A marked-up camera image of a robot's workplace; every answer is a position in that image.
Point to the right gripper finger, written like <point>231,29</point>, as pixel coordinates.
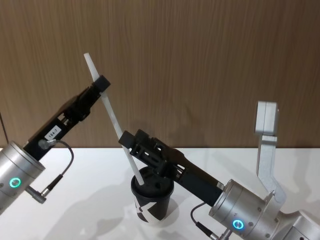
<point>147,140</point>
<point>150,160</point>

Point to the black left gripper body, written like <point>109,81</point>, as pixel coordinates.
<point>53,127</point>

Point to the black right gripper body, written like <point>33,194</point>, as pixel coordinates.
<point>197,178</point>

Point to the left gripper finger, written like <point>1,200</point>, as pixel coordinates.
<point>103,83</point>
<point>83,93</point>

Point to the white plastic straw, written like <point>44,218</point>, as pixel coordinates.
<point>110,112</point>

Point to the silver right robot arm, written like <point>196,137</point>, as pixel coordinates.
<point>240,205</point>

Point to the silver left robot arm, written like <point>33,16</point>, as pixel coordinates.
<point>15,165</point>

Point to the black plastic cup lid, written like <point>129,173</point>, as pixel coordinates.
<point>152,190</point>

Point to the black paper cup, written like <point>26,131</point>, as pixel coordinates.
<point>160,207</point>

